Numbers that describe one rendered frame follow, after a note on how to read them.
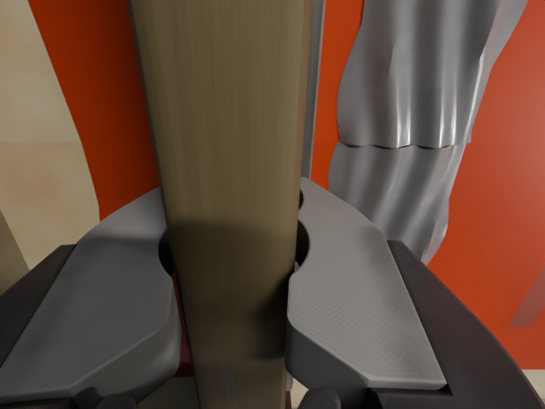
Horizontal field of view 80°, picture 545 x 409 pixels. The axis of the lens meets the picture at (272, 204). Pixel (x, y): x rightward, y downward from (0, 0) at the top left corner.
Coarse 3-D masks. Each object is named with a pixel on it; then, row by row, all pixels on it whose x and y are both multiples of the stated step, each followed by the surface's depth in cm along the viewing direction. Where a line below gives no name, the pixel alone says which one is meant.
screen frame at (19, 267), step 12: (0, 216) 18; (0, 228) 18; (0, 240) 18; (12, 240) 19; (0, 252) 18; (12, 252) 19; (0, 264) 18; (12, 264) 19; (24, 264) 20; (0, 276) 18; (12, 276) 19; (0, 288) 18
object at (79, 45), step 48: (48, 0) 13; (96, 0) 13; (336, 0) 14; (528, 0) 14; (48, 48) 14; (96, 48) 14; (336, 48) 15; (528, 48) 15; (96, 96) 15; (336, 96) 16; (528, 96) 16
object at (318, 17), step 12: (324, 0) 10; (312, 12) 11; (324, 12) 11; (312, 24) 11; (312, 36) 11; (312, 48) 11; (312, 60) 11; (312, 72) 11; (312, 84) 12; (312, 96) 12; (312, 108) 12; (312, 120) 12; (312, 132) 13; (312, 144) 13; (288, 372) 21; (288, 384) 21
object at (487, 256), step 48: (96, 144) 17; (144, 144) 17; (336, 144) 17; (480, 144) 18; (528, 144) 18; (96, 192) 18; (144, 192) 18; (480, 192) 19; (528, 192) 19; (480, 240) 21; (528, 240) 21; (480, 288) 23; (528, 336) 26
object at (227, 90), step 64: (128, 0) 5; (192, 0) 5; (256, 0) 5; (192, 64) 5; (256, 64) 5; (192, 128) 6; (256, 128) 6; (192, 192) 6; (256, 192) 6; (192, 256) 7; (256, 256) 7; (192, 320) 8; (256, 320) 8; (256, 384) 10
